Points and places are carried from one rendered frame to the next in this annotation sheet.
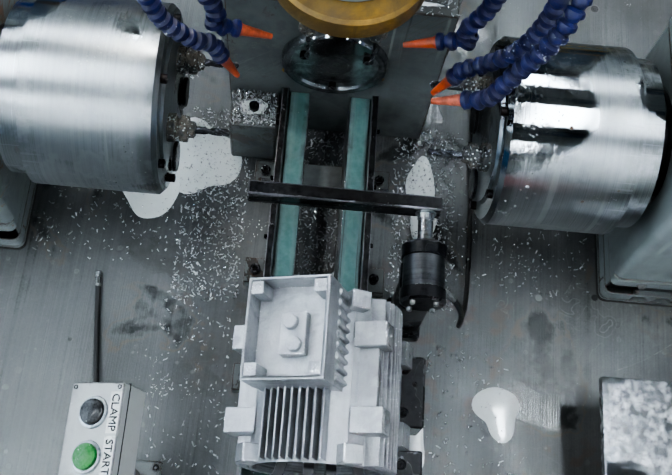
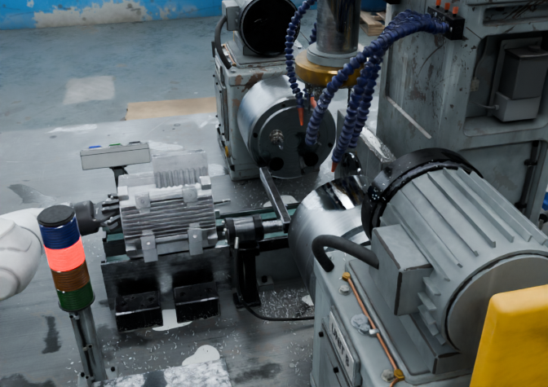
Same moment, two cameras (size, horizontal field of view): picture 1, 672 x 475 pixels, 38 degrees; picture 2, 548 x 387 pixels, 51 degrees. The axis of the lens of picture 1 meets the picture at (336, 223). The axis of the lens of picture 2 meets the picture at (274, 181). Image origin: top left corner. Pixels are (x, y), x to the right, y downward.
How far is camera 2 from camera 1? 1.28 m
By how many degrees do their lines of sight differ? 59
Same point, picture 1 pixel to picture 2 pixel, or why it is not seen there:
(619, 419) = (196, 372)
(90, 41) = (285, 85)
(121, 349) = not seen: hidden behind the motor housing
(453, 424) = (188, 339)
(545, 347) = (257, 376)
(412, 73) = not seen: hidden behind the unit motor
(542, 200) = (298, 231)
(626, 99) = not seen: hidden behind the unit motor
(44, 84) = (262, 85)
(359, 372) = (168, 193)
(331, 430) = (134, 187)
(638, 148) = (343, 231)
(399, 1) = (318, 68)
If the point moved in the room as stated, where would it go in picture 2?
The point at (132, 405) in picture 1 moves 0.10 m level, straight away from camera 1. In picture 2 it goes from (140, 152) to (169, 138)
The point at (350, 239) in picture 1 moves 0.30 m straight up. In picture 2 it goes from (269, 236) to (267, 123)
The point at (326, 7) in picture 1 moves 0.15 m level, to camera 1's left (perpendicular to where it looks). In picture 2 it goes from (301, 57) to (290, 37)
